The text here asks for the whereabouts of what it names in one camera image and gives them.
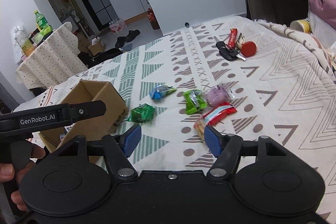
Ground person left hand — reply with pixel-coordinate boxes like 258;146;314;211
1;144;46;211

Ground small cardboard box on floor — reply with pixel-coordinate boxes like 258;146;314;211
88;36;106;56

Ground black car key bunch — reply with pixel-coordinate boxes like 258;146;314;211
214;36;246;61

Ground pink purple jacket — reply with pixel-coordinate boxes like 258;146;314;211
305;0;336;49

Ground light green snack packet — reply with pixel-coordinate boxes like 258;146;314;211
183;89;207;115

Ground blue snack packet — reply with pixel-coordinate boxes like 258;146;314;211
149;85;176;101

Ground dark green snack packet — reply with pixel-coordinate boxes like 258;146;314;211
127;103;155;123

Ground black bag on floor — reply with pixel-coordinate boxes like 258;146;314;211
78;48;123;68

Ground purple snack packet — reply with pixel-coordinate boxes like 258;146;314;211
203;83;235;107

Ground green soda bottle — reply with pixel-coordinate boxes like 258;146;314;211
34;10;52;34

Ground dotted cream tablecloth table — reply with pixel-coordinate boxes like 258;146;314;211
15;22;87;90

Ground red white snack packet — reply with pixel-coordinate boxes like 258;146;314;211
202;102;237;126

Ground red keychain strap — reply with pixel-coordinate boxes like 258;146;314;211
227;28;238;50

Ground red round figurine keychain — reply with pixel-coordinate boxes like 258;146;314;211
235;33;257;57

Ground dark oil bottle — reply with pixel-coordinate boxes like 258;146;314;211
147;8;160;30

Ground brown cardboard box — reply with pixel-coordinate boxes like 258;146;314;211
39;80;128;152

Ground water bottle pack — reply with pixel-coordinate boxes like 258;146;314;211
109;18;127;34

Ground orange bread snack packet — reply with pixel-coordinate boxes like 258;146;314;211
194;118;207;143

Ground black shoes pair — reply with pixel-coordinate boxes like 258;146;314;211
115;30;141;48

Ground patterned white bed blanket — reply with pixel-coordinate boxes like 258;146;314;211
21;16;335;194

